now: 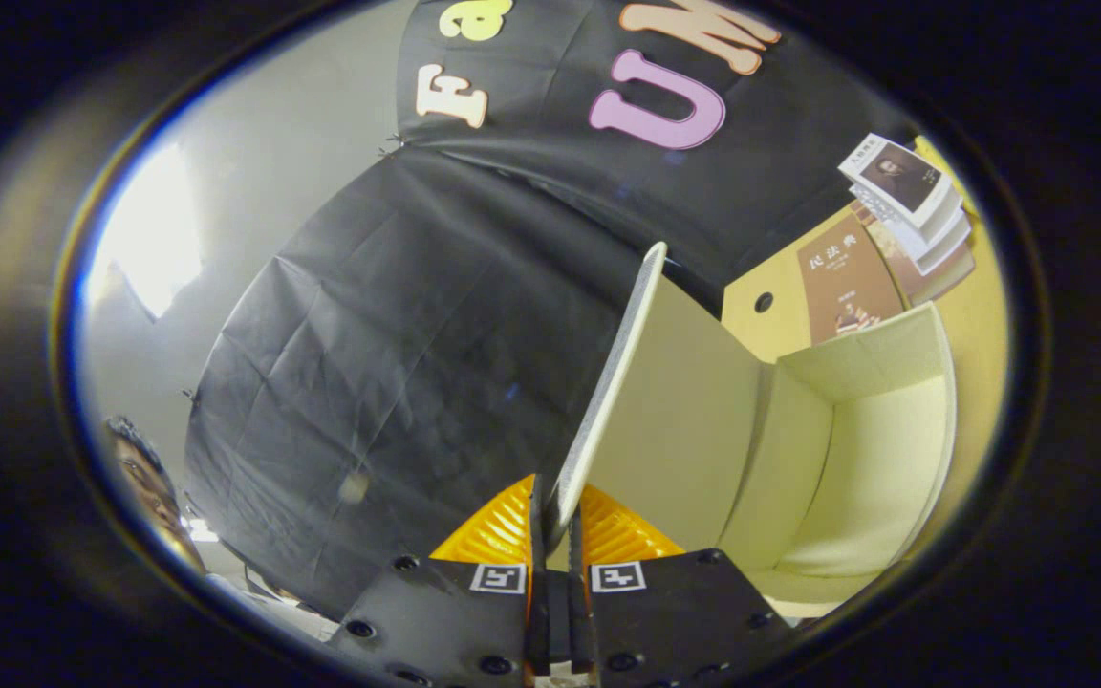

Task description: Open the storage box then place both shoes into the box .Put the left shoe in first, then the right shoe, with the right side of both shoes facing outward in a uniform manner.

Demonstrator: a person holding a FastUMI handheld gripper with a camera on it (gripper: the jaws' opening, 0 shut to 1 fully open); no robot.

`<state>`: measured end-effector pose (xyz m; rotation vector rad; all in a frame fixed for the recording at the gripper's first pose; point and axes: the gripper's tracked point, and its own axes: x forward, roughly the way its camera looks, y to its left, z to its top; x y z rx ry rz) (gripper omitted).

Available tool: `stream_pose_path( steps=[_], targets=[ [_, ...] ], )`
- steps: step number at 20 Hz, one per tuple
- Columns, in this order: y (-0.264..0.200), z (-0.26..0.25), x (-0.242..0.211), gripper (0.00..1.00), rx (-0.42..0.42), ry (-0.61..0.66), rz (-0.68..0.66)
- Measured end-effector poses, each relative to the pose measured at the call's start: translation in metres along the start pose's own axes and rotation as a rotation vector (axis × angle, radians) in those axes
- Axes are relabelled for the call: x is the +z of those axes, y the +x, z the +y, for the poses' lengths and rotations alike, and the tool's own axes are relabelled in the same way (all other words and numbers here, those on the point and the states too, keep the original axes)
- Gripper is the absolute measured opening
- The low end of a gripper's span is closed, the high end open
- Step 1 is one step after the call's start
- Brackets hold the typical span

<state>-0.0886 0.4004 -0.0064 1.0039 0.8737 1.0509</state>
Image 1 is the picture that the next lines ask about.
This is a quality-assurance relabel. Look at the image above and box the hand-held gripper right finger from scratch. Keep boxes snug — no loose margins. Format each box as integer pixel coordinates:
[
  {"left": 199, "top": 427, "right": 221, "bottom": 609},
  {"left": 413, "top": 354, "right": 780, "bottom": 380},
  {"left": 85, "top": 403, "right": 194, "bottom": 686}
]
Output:
[{"left": 565, "top": 483, "right": 795, "bottom": 688}]

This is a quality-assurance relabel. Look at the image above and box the black backdrop cloth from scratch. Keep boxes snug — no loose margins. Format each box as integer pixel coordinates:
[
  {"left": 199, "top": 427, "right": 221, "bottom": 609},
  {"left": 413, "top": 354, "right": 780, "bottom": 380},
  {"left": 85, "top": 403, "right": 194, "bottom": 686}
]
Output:
[{"left": 183, "top": 0, "right": 915, "bottom": 622}]

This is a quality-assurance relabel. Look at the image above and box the white patterned cover book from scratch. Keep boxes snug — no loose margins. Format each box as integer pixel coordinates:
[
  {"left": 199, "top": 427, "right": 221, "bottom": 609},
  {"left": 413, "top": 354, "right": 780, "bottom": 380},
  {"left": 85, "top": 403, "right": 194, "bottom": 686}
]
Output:
[{"left": 852, "top": 182, "right": 972, "bottom": 276}]

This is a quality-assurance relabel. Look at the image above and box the grey storage box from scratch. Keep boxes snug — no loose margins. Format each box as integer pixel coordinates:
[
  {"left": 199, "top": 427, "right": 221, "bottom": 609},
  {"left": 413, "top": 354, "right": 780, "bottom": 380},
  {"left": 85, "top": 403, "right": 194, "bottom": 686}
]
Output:
[{"left": 550, "top": 242, "right": 959, "bottom": 622}]

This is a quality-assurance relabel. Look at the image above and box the thin brown book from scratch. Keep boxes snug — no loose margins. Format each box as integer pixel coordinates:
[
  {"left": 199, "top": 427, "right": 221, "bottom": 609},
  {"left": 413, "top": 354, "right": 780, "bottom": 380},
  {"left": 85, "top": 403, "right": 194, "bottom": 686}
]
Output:
[{"left": 796, "top": 212, "right": 907, "bottom": 345}]

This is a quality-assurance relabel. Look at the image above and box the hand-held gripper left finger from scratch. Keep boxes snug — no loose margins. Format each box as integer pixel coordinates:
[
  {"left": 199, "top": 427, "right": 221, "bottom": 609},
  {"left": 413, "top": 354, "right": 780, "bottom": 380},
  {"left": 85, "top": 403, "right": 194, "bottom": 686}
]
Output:
[{"left": 326, "top": 473, "right": 551, "bottom": 688}]

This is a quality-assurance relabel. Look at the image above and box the ceiling light panel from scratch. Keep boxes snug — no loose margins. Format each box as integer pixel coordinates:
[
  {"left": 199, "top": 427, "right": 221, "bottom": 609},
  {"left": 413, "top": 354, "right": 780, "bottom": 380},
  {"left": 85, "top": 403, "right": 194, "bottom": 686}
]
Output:
[{"left": 92, "top": 143, "right": 205, "bottom": 321}]

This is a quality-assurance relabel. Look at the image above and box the person's head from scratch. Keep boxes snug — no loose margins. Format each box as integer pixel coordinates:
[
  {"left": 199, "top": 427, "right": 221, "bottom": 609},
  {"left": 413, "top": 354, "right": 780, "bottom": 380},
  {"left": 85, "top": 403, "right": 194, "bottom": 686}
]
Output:
[{"left": 106, "top": 416, "right": 209, "bottom": 574}]

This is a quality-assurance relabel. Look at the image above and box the thick brown cover book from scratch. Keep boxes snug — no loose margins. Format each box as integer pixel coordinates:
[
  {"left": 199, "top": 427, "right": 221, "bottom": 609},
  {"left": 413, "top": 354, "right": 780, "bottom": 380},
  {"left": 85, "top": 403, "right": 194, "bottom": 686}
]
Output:
[{"left": 861, "top": 205, "right": 977, "bottom": 309}]

